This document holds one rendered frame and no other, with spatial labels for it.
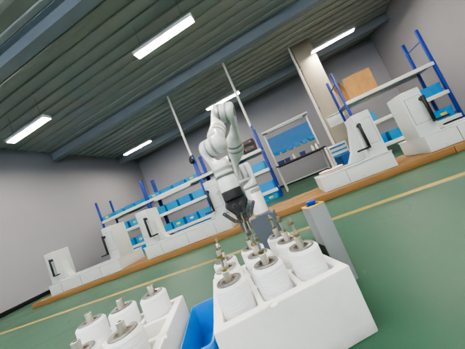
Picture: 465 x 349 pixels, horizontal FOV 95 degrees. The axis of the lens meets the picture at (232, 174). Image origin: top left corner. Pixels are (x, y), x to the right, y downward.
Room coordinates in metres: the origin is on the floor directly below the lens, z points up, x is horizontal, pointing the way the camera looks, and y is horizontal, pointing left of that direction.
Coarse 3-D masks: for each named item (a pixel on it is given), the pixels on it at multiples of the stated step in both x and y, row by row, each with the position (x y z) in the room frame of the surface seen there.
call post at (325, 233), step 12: (324, 204) 0.85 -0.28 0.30; (312, 216) 0.84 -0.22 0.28; (324, 216) 0.85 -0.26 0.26; (312, 228) 0.89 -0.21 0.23; (324, 228) 0.84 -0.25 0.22; (324, 240) 0.84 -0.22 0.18; (336, 240) 0.85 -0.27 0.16; (324, 252) 0.88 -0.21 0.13; (336, 252) 0.85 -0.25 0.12; (348, 264) 0.85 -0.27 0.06
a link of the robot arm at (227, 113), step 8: (224, 104) 0.95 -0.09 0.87; (232, 104) 0.96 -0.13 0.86; (224, 112) 0.95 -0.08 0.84; (232, 112) 0.96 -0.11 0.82; (224, 120) 0.98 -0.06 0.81; (232, 120) 0.98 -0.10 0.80; (232, 128) 1.02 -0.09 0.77; (232, 136) 1.06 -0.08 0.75; (240, 136) 1.10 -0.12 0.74; (232, 144) 1.09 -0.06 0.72; (240, 144) 1.11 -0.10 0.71
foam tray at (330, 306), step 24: (336, 264) 0.63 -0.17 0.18; (312, 288) 0.58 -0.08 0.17; (336, 288) 0.59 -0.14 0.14; (216, 312) 0.64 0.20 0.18; (264, 312) 0.56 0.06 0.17; (288, 312) 0.57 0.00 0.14; (312, 312) 0.58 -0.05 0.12; (336, 312) 0.59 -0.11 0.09; (360, 312) 0.60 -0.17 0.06; (216, 336) 0.54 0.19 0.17; (240, 336) 0.55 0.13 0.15; (264, 336) 0.56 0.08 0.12; (288, 336) 0.57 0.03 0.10; (312, 336) 0.58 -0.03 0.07; (336, 336) 0.58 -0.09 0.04; (360, 336) 0.59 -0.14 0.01
